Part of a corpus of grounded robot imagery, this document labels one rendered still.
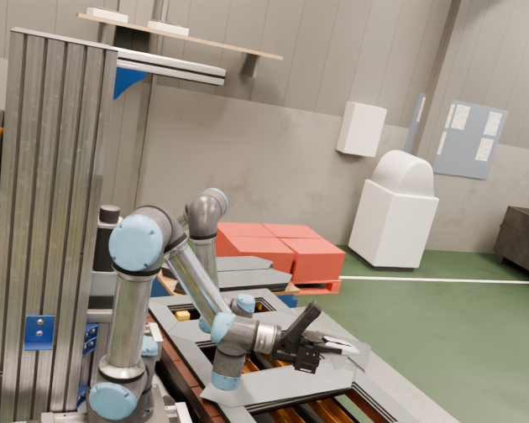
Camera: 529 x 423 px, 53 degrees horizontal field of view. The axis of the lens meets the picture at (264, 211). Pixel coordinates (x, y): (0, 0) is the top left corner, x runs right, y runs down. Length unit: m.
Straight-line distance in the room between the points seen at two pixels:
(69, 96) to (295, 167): 4.95
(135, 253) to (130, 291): 0.11
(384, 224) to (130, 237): 5.06
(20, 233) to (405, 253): 5.35
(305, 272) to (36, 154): 3.85
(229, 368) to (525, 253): 6.77
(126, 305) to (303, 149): 5.05
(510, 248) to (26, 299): 7.08
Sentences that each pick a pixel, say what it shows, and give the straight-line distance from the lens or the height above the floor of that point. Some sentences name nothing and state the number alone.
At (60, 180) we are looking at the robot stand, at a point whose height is 1.68.
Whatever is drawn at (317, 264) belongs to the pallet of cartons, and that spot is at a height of 0.31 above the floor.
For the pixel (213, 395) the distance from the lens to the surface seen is 2.12.
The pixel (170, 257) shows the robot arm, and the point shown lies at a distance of 1.39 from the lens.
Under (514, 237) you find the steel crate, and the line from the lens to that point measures 8.02.
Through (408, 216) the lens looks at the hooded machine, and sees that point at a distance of 6.26.
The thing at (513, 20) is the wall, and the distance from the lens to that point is 7.72.
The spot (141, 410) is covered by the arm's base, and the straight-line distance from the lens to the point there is 1.63.
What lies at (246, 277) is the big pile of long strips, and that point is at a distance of 3.12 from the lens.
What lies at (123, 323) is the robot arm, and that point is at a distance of 1.34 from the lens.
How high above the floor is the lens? 2.09
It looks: 16 degrees down
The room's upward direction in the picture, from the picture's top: 12 degrees clockwise
